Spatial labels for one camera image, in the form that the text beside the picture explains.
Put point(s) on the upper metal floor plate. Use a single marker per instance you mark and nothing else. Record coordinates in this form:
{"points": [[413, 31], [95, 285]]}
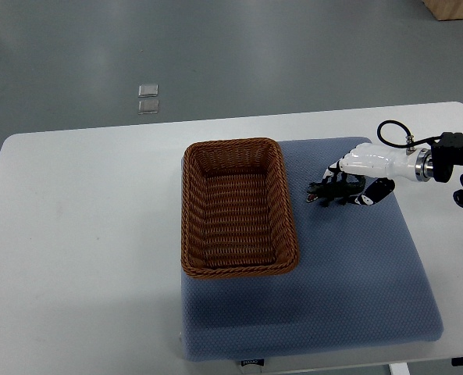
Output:
{"points": [[147, 90]]}

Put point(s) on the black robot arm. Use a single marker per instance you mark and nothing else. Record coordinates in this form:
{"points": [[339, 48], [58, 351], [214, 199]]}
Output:
{"points": [[447, 153]]}

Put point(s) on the dark toy crocodile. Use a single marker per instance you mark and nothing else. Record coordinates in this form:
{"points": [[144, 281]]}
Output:
{"points": [[341, 188]]}

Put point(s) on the brown wicker basket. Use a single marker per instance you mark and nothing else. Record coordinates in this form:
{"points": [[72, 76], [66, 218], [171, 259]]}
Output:
{"points": [[236, 215]]}

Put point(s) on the blue textured cushion mat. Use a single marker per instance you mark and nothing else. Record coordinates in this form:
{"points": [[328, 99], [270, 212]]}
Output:
{"points": [[359, 282]]}

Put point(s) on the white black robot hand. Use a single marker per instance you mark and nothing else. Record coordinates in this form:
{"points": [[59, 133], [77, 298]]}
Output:
{"points": [[383, 164]]}

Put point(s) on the wooden box corner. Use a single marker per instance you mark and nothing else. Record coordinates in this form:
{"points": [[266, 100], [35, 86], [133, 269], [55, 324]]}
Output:
{"points": [[444, 10]]}

